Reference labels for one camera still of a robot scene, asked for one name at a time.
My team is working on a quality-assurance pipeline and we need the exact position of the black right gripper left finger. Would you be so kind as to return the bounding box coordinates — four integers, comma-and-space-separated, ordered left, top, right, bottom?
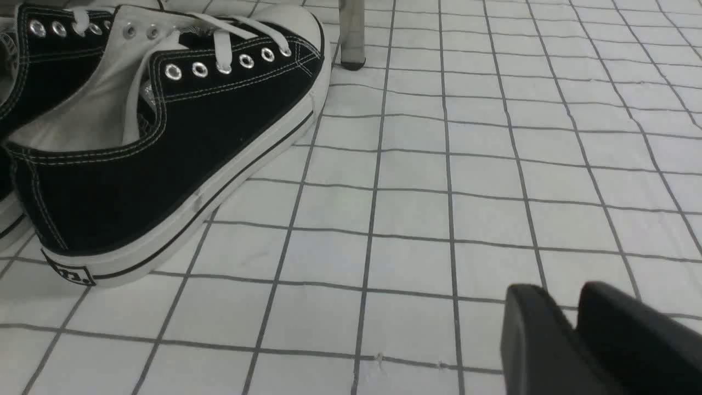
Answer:
500, 284, 629, 394

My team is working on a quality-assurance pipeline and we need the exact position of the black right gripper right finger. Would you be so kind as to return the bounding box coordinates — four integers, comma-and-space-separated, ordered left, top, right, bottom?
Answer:
576, 281, 701, 394

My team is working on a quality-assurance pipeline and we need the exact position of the metal rack leg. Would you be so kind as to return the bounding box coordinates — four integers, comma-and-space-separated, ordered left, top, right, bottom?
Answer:
339, 0, 366, 71

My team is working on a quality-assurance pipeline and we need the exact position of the white grid tablecloth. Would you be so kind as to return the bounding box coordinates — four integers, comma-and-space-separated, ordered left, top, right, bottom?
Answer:
2, 1, 701, 394

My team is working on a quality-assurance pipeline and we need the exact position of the black white canvas sneaker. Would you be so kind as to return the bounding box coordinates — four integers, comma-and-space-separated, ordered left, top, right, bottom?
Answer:
2, 2, 332, 287

